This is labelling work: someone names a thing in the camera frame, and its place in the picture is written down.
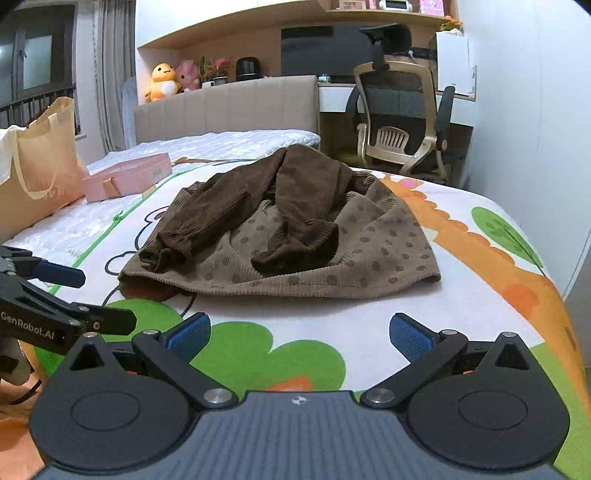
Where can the small picture frame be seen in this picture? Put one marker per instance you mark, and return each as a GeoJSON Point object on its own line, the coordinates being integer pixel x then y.
{"type": "Point", "coordinates": [358, 3]}

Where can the pink plush toy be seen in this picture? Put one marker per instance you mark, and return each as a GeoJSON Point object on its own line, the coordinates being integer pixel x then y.
{"type": "Point", "coordinates": [188, 76]}

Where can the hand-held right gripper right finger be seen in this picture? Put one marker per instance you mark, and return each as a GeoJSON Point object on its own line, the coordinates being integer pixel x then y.
{"type": "Point", "coordinates": [411, 339]}

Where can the beige upholstered headboard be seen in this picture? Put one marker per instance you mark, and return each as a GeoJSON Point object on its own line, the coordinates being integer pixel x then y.
{"type": "Point", "coordinates": [231, 106]}

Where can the orange artificial flowers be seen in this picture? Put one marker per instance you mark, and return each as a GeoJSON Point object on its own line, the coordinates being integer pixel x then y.
{"type": "Point", "coordinates": [450, 24]}

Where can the wooden wall shelf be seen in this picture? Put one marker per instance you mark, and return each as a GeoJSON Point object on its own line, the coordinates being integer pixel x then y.
{"type": "Point", "coordinates": [392, 14]}

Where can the black computer monitor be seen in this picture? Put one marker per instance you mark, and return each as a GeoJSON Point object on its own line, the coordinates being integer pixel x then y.
{"type": "Point", "coordinates": [323, 50]}

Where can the beige tote bag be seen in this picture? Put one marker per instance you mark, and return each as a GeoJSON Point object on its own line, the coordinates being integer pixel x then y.
{"type": "Point", "coordinates": [41, 175]}

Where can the beige mesh office chair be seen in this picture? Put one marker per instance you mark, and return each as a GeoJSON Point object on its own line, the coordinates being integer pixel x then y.
{"type": "Point", "coordinates": [397, 101]}

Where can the pink storage box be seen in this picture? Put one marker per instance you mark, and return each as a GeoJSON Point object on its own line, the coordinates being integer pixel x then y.
{"type": "Point", "coordinates": [431, 7]}

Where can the potted plant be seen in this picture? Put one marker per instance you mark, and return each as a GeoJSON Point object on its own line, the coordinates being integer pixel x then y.
{"type": "Point", "coordinates": [214, 69]}

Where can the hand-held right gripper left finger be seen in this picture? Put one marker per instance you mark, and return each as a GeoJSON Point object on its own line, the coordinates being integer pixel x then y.
{"type": "Point", "coordinates": [189, 337]}

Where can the yellow plush toy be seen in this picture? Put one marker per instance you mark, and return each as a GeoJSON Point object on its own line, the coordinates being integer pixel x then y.
{"type": "Point", "coordinates": [161, 83]}

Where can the pink gift box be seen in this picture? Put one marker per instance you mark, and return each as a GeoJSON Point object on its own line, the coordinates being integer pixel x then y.
{"type": "Point", "coordinates": [134, 177]}

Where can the white wooden desk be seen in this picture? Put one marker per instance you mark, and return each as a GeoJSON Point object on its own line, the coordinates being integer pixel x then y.
{"type": "Point", "coordinates": [332, 99]}

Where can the grey curtain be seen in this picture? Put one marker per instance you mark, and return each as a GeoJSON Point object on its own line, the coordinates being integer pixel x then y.
{"type": "Point", "coordinates": [111, 69]}

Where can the white quilted mattress cover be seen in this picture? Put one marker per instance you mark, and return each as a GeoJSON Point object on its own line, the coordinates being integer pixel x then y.
{"type": "Point", "coordinates": [221, 143]}

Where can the green stool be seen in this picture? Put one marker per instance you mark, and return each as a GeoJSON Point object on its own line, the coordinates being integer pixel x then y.
{"type": "Point", "coordinates": [348, 158]}

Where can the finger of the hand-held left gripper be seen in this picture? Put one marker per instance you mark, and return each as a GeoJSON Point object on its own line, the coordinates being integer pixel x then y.
{"type": "Point", "coordinates": [60, 273]}
{"type": "Point", "coordinates": [115, 321]}

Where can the brown polka dot sweater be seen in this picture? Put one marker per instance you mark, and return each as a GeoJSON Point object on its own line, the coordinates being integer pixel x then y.
{"type": "Point", "coordinates": [369, 258]}

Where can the black speaker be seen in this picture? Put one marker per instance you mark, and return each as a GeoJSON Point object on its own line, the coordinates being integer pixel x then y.
{"type": "Point", "coordinates": [249, 69]}

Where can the cartoon printed play mat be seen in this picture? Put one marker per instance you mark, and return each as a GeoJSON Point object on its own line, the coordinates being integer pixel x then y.
{"type": "Point", "coordinates": [461, 258]}

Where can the white cabinet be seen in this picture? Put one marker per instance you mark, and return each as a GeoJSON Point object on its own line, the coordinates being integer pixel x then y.
{"type": "Point", "coordinates": [455, 64]}

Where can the white alarm clock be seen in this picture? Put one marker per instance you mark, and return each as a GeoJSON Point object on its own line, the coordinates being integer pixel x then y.
{"type": "Point", "coordinates": [396, 4]}

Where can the dark framed window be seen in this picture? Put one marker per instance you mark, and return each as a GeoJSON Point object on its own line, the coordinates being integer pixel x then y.
{"type": "Point", "coordinates": [37, 60]}

